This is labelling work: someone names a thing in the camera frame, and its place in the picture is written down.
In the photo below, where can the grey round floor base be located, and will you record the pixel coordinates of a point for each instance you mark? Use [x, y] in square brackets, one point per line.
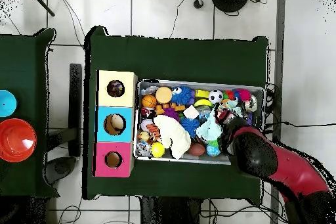
[61, 167]

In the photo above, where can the blue bowl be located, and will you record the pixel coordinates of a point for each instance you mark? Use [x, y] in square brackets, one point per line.
[6, 103]

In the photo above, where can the wooden box with three holes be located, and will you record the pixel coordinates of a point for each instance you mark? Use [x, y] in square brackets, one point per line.
[126, 134]

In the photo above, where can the black floor stand foot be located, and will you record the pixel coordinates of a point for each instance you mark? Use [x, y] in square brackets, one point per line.
[75, 90]

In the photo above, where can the orange toy vehicle with wheels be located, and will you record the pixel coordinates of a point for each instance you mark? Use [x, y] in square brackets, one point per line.
[179, 107]

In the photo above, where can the toy basketball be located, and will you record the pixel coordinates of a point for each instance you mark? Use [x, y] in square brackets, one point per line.
[149, 101]

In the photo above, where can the blue spiky ball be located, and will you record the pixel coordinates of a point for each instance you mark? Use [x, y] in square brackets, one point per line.
[190, 125]

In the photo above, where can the colourful polka dot cloth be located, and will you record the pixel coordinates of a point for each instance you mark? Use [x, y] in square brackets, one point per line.
[115, 88]

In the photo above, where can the toy soccer ball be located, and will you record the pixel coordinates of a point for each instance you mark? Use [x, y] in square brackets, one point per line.
[216, 96]

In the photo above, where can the orange bowl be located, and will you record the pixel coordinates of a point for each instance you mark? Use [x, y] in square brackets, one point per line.
[15, 140]

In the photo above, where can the toy baseball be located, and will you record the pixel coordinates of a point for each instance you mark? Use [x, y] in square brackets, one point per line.
[146, 124]

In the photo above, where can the mint green cloth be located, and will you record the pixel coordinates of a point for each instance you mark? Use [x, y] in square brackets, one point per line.
[210, 129]

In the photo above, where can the brown toy football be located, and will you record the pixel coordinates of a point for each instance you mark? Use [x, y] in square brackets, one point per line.
[196, 149]

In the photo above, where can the orange foam disc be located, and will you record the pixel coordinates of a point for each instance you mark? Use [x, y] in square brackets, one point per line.
[163, 94]

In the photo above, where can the black tripod leg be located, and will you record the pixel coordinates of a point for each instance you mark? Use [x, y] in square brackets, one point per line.
[42, 3]

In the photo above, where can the black round stand base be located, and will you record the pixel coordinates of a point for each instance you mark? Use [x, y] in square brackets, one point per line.
[229, 0]

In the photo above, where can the dark green table cloth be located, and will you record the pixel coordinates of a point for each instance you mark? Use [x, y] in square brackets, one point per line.
[23, 63]
[183, 58]

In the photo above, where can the cream waffle cloth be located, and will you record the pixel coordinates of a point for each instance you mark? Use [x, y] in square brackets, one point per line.
[174, 137]

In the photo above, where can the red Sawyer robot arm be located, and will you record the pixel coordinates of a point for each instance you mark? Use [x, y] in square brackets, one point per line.
[288, 166]

